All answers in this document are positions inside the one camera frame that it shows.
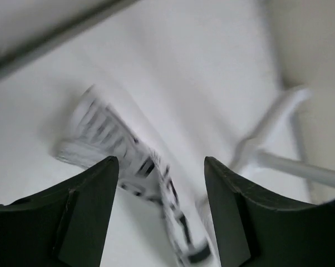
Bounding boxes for white clothes rack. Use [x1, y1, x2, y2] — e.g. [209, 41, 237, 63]
[230, 86, 335, 201]

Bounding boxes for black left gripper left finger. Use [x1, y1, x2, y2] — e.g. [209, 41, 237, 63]
[0, 156, 119, 266]

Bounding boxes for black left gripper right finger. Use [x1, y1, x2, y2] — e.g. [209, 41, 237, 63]
[204, 157, 335, 266]

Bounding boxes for newspaper print trousers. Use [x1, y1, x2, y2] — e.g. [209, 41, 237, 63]
[55, 87, 220, 266]

